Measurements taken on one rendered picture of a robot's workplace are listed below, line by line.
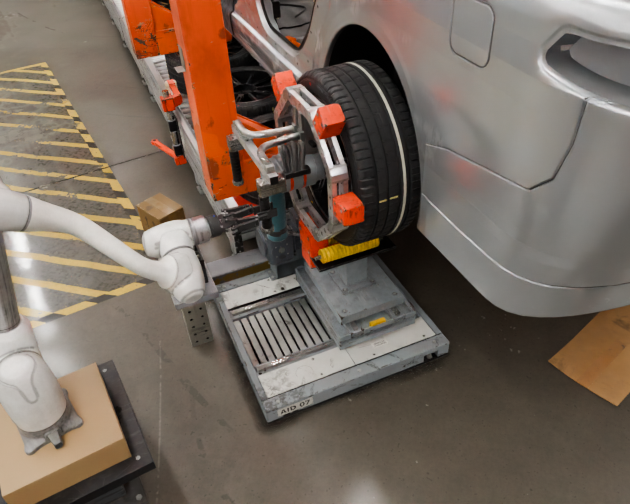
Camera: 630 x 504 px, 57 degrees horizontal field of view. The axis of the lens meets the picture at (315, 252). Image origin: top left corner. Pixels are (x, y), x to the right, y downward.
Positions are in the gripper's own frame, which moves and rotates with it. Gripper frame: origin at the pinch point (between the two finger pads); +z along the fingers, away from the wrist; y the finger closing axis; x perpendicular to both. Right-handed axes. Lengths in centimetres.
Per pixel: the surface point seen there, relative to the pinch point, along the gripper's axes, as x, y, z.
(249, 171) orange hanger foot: -20, -60, 12
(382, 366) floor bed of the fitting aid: -75, 22, 35
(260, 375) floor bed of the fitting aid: -75, 5, -12
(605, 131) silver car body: 54, 80, 52
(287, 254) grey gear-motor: -55, -39, 19
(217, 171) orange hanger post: -16, -59, -2
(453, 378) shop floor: -83, 35, 62
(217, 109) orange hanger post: 12, -60, 2
